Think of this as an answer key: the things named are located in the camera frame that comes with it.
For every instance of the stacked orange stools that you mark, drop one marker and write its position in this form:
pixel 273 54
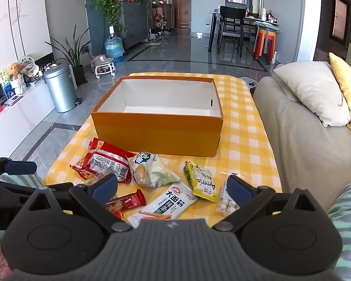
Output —
pixel 264 44

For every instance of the teal striped cloth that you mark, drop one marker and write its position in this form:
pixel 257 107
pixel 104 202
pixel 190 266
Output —
pixel 348 210
pixel 17 180

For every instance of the black dining chair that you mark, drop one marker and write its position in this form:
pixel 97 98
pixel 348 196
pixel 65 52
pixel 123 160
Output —
pixel 232 13

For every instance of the silver pedal trash can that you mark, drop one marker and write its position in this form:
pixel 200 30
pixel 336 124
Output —
pixel 60 90

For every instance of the trailing pothos plant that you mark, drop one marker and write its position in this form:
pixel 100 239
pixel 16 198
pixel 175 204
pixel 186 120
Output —
pixel 109 3

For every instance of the white pillow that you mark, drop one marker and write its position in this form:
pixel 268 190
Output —
pixel 310 90

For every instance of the beige sofa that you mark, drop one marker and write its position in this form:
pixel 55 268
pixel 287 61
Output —
pixel 310 152

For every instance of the white tv cabinet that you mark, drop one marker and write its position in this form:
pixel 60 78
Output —
pixel 17 114

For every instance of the plush toy bouquet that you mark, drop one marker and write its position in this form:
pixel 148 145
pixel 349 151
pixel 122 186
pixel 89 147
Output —
pixel 14 70

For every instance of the white green-label snack packet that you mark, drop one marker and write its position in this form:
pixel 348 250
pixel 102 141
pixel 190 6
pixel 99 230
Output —
pixel 169 203

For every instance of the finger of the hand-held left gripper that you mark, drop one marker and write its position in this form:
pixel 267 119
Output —
pixel 23 189
pixel 20 167

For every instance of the yellow checkered tablecloth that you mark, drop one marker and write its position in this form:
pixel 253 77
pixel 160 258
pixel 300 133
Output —
pixel 245 152

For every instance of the orange sausage stick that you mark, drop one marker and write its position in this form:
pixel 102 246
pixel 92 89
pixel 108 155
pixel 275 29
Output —
pixel 155 216

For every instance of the red silver-backed snack packet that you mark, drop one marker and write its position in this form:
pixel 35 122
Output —
pixel 108 161

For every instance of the long-leaf potted plant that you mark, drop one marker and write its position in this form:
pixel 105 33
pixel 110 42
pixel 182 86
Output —
pixel 79 74

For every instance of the glass dining table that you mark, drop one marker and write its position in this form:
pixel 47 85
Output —
pixel 251 20

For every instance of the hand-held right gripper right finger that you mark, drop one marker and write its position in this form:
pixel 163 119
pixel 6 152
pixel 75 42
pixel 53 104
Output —
pixel 239 188

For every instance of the clear white candy packet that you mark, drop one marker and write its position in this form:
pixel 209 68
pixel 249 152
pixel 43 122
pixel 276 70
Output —
pixel 225 203

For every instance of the dark framed window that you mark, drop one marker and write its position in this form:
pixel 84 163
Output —
pixel 339 17

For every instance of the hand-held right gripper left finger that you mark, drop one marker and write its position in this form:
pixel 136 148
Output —
pixel 105 186

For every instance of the white cream snack bag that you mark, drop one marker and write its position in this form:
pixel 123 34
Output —
pixel 152 169

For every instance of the yellow pillow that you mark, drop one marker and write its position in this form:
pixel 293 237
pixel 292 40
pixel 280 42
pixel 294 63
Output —
pixel 348 85

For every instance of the round hand fan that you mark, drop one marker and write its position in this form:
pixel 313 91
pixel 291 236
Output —
pixel 26 63

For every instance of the black waste bin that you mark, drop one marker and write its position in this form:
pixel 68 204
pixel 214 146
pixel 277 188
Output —
pixel 251 83

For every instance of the yellow green snack packet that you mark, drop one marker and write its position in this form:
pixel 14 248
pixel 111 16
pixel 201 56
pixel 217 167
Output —
pixel 200 183

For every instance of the brown plush toy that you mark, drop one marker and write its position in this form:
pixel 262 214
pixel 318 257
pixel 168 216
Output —
pixel 158 20

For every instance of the red snack bar packet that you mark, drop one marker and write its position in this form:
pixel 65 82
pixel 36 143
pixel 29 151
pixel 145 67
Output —
pixel 128 200

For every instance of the blue water jug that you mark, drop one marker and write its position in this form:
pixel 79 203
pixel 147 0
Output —
pixel 114 48

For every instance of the white rolling stool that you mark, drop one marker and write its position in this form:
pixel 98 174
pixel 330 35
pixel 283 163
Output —
pixel 103 64

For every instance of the white bathroom scale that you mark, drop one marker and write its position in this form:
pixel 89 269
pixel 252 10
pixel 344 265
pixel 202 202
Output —
pixel 155 44

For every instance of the orange cardboard box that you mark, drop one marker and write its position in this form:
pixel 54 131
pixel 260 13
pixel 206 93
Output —
pixel 158 134

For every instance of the brown wooden door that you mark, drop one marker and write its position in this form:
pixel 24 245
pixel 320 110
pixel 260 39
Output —
pixel 182 3

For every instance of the grey drawer cabinet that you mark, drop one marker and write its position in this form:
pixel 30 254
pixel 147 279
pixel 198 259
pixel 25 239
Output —
pixel 134 23

